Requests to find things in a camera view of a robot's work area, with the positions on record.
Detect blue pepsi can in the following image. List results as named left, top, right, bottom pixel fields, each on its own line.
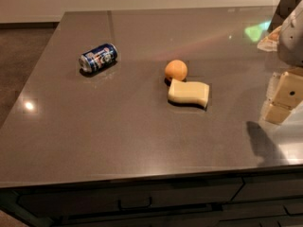
left=79, top=44, right=117, bottom=74

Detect yellow sponge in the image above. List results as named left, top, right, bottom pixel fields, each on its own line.
left=168, top=79, right=210, bottom=108

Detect dark right cabinet drawers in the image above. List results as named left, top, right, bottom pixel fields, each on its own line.
left=218, top=172, right=303, bottom=227

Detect dark box on counter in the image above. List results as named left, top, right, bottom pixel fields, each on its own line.
left=268, top=0, right=301, bottom=32

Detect orange fruit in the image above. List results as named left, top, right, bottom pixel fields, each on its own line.
left=165, top=60, right=187, bottom=81

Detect dark cabinet drawer front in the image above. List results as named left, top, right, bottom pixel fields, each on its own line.
left=18, top=178, right=242, bottom=219

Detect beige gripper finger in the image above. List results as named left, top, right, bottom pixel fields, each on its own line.
left=263, top=71, right=303, bottom=124
left=258, top=28, right=280, bottom=52

